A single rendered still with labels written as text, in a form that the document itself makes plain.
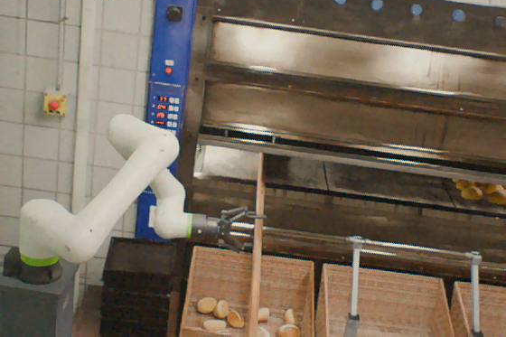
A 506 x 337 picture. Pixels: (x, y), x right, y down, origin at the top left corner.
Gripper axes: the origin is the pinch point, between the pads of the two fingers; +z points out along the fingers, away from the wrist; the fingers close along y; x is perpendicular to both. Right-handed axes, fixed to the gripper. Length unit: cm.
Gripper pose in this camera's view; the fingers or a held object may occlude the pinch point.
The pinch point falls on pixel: (259, 231)
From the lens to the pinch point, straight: 291.1
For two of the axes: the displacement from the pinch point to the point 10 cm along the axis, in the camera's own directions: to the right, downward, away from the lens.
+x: 0.8, 2.9, -9.5
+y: -1.2, 9.5, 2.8
